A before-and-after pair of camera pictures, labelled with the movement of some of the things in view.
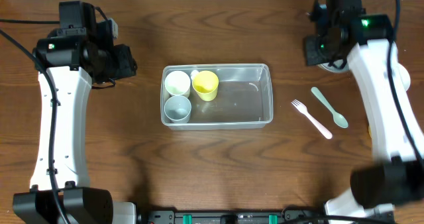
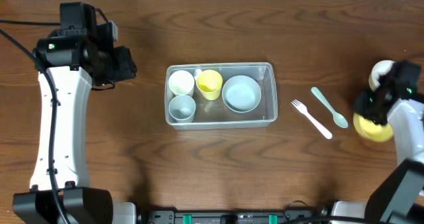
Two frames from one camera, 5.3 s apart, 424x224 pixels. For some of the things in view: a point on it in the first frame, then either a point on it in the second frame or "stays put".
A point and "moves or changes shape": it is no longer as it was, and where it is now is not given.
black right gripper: x=313 y=52 to x=370 y=109
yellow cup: x=205 y=84 moves or changes shape
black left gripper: x=124 y=61 stays put
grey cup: x=177 y=109 moves or changes shape
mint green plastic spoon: x=338 y=118 stays put
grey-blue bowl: x=338 y=63 to x=241 y=94
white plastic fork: x=303 y=109 stays put
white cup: x=177 y=83 moves or changes shape
